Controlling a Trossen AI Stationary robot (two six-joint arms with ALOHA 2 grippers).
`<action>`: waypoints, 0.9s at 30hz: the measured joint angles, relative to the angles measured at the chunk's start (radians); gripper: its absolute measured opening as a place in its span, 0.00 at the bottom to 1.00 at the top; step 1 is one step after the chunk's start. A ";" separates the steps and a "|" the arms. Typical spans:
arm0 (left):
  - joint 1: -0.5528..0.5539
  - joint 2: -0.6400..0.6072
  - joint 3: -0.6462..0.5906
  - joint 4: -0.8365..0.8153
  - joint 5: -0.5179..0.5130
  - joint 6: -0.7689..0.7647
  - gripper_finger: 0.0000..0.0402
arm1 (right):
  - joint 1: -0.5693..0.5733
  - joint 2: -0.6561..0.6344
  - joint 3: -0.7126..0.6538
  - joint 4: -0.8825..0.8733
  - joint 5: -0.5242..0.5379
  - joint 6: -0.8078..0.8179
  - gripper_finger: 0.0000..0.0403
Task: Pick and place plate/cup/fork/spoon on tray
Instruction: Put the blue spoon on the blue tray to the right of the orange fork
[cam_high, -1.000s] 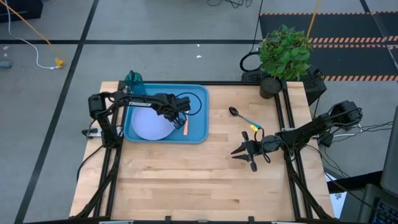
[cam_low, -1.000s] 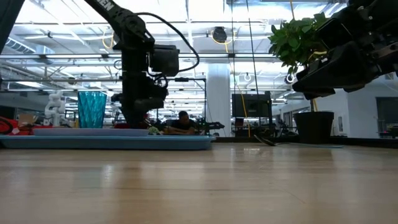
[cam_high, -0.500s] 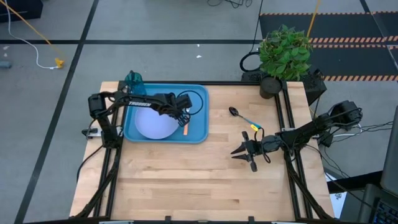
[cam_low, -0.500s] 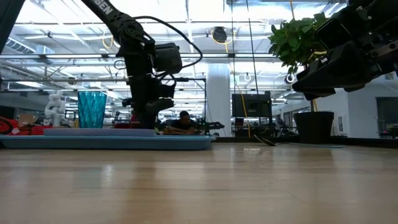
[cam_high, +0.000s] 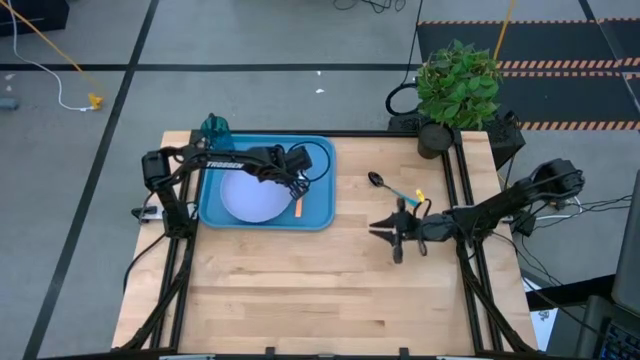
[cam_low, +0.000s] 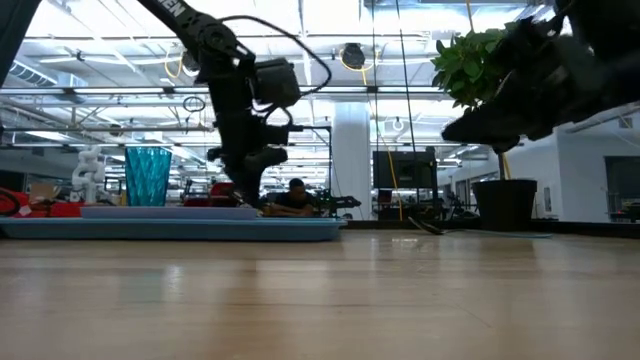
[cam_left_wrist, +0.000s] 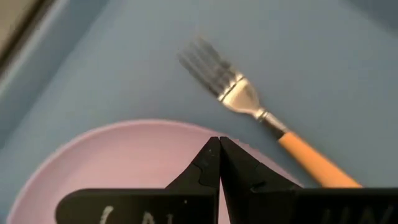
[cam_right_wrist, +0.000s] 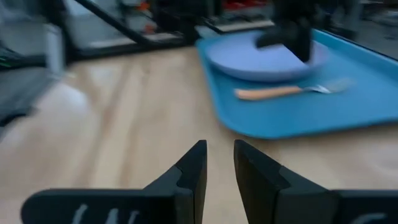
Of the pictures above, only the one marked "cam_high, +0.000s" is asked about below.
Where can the black power adapter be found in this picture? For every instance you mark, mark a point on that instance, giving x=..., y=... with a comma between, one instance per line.
x=525, y=223

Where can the black floor box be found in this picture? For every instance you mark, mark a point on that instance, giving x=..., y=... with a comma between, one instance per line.
x=35, y=15

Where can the black mat with striped edges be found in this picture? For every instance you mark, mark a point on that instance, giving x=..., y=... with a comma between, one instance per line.
x=565, y=100
x=550, y=42

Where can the black table clamp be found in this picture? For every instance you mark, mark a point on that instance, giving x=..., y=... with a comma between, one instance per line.
x=404, y=353
x=270, y=353

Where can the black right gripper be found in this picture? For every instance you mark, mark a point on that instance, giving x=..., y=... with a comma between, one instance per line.
x=425, y=227

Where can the white connector box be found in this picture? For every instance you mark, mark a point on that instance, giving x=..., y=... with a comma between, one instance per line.
x=150, y=216

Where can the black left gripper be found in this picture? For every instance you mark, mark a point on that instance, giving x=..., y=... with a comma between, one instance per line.
x=285, y=162

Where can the lilac round plate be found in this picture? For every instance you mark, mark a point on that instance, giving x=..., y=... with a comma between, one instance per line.
x=250, y=200

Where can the black plant pot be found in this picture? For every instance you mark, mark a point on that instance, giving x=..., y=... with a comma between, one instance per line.
x=435, y=142

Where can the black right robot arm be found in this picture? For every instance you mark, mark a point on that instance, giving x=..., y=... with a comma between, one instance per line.
x=500, y=202

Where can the teal translucent plastic cup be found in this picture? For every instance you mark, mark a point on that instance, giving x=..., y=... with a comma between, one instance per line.
x=216, y=132

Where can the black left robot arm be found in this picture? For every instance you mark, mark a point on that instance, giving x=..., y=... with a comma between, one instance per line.
x=220, y=164

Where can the black aluminium table frame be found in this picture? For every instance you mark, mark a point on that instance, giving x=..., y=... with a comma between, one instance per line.
x=375, y=133

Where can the white paper sheet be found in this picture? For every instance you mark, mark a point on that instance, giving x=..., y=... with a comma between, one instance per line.
x=542, y=320

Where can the black keyboard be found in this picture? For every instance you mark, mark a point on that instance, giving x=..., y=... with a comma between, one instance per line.
x=620, y=345

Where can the blue plastic tray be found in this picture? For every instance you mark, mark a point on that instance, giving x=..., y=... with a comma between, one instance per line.
x=320, y=210

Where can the green leafy plant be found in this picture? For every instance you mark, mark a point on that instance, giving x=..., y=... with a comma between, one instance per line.
x=457, y=85

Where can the small grey floor object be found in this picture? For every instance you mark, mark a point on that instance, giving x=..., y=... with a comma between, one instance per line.
x=7, y=103

